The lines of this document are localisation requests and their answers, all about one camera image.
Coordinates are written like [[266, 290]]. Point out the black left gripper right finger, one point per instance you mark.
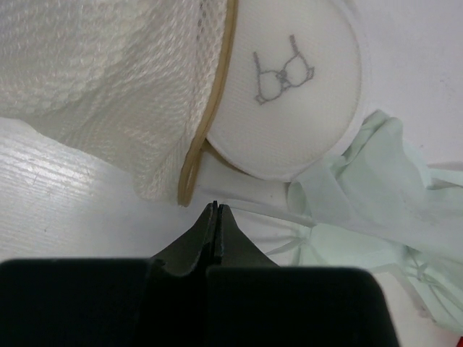
[[232, 247]]

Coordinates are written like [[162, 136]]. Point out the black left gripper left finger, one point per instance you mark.
[[182, 256]]

